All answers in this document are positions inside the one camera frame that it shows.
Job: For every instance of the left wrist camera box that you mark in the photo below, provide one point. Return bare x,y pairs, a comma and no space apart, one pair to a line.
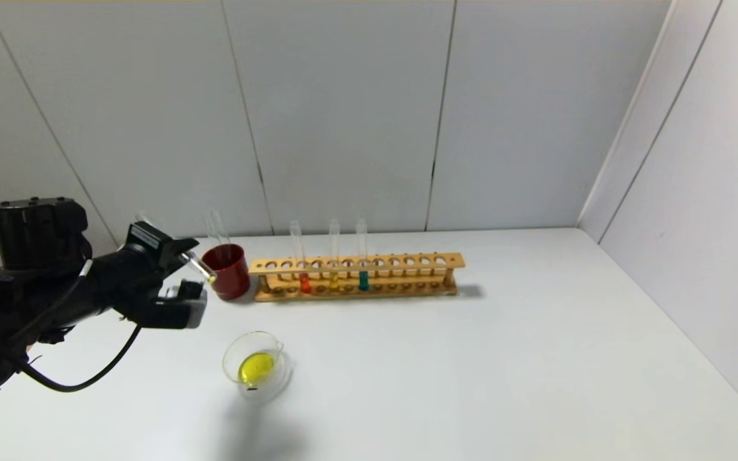
177,315

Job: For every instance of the empty glass test tube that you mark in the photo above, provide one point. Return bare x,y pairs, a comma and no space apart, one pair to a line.
216,229

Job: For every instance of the test tube with blue pigment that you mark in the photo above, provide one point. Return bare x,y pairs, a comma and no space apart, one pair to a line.
362,280

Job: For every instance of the test tube with red pigment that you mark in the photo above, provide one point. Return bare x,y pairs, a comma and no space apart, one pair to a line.
305,283

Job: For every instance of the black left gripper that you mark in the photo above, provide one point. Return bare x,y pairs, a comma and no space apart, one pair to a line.
148,239

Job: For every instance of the clear glass beaker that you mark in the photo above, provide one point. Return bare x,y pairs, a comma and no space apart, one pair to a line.
257,368

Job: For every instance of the wooden test tube rack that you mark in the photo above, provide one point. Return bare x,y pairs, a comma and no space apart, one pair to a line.
375,264

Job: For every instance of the dark red cylindrical cup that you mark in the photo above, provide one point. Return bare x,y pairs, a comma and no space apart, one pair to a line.
231,278

